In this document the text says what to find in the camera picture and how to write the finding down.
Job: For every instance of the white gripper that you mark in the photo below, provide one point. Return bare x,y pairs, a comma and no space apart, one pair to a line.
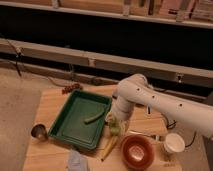
122,118

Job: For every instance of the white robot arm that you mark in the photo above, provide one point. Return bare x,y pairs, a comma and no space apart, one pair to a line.
136,90

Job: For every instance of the green plastic cup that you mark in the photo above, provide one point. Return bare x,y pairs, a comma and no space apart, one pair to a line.
114,127

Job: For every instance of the white paper cup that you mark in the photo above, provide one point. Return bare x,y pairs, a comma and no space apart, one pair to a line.
174,143

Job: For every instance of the green cucumber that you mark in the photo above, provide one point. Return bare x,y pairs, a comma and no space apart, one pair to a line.
95,116

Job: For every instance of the red-brown bowl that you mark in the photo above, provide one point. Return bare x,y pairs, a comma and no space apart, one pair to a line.
137,152

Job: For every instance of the green plastic tray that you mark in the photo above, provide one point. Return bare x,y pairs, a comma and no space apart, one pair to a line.
69,126

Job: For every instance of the red grapes bunch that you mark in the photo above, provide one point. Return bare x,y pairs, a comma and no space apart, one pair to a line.
69,89

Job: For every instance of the blue-grey cloth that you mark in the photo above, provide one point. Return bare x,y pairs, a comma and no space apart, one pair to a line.
77,162

